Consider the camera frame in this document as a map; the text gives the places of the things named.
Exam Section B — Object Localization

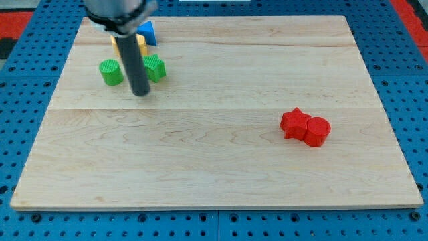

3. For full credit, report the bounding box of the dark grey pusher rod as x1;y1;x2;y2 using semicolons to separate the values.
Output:
116;34;150;96

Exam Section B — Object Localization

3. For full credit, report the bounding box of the green star block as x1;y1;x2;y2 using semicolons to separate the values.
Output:
143;54;167;82

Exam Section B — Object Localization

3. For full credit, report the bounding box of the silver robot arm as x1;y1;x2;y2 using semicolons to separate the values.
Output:
84;0;158;96

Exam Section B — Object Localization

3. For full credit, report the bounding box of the red star block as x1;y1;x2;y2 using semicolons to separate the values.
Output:
280;107;312;141

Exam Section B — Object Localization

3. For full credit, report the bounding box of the yellow block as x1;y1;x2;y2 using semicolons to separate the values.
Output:
110;35;148;57

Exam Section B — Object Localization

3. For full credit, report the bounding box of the blue triangle block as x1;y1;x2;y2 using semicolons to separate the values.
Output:
137;21;157;46

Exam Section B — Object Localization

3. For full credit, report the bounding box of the green cylinder block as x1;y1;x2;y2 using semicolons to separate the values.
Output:
98;59;124;86

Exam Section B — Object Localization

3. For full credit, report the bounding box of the wooden board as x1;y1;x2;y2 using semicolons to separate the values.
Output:
11;15;423;212

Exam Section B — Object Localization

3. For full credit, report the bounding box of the red cylinder block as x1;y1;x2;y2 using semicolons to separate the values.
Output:
304;117;331;147

